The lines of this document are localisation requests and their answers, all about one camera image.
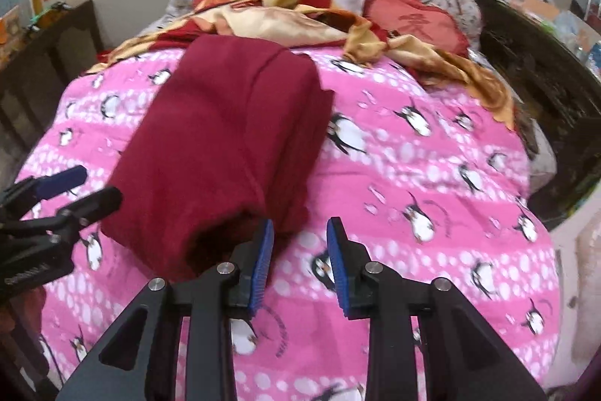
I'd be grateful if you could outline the red and yellow blanket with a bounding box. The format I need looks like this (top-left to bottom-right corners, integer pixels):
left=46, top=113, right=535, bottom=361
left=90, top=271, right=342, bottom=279
left=88, top=0, right=515, bottom=130

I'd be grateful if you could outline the dark red sweater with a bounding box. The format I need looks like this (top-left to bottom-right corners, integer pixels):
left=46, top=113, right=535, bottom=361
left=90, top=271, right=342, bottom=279
left=102, top=35, right=334, bottom=281

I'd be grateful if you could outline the dark carved wooden headboard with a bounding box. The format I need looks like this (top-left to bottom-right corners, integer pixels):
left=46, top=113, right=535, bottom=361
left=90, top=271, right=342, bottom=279
left=475, top=0, right=600, bottom=230

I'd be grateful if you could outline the dark wooden side table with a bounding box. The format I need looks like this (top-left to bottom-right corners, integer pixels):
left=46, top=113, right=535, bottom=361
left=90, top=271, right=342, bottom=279
left=1, top=0, right=105, bottom=158

